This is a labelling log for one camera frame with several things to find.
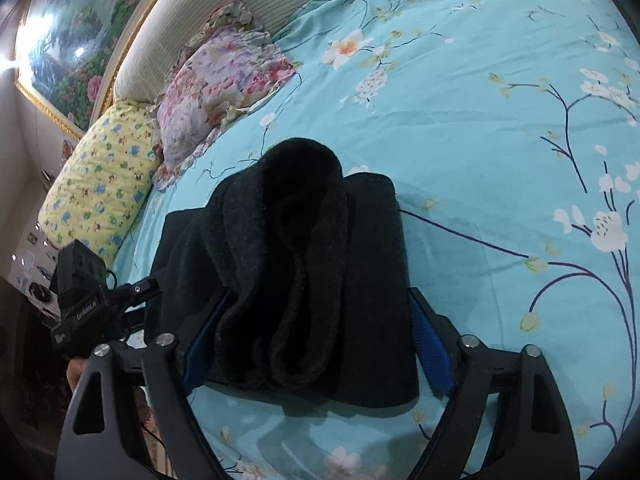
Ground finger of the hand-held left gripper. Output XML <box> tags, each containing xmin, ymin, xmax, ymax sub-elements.
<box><xmin>106</xmin><ymin>279</ymin><xmax>164</xmax><ymax>307</ymax></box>
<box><xmin>121</xmin><ymin>306</ymin><xmax>150</xmax><ymax>334</ymax></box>

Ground pink floral ruffled pillow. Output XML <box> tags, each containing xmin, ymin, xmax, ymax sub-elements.
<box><xmin>152</xmin><ymin>1</ymin><xmax>303</xmax><ymax>192</ymax></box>

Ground person's left hand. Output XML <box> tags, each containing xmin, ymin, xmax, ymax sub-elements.
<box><xmin>66</xmin><ymin>359</ymin><xmax>88</xmax><ymax>396</ymax></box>

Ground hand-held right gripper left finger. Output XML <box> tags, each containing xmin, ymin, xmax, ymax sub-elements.
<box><xmin>54</xmin><ymin>287</ymin><xmax>237</xmax><ymax>480</ymax></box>

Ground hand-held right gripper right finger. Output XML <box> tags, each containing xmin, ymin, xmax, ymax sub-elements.
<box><xmin>404</xmin><ymin>286</ymin><xmax>582</xmax><ymax>480</ymax></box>

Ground gold framed landscape painting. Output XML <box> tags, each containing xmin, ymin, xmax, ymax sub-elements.
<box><xmin>15</xmin><ymin>0</ymin><xmax>193</xmax><ymax>142</ymax></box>

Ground black pants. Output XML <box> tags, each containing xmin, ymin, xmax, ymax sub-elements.
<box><xmin>149</xmin><ymin>137</ymin><xmax>421</xmax><ymax>407</ymax></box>

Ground light blue floral bedsheet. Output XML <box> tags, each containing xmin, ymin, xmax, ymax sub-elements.
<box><xmin>112</xmin><ymin>0</ymin><xmax>640</xmax><ymax>480</ymax></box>

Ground striped padded headboard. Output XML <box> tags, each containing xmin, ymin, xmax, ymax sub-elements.
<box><xmin>112</xmin><ymin>0</ymin><xmax>361</xmax><ymax>107</ymax></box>

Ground yellow printed pillow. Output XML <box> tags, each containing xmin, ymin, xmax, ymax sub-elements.
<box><xmin>39</xmin><ymin>101</ymin><xmax>164</xmax><ymax>267</ymax></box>

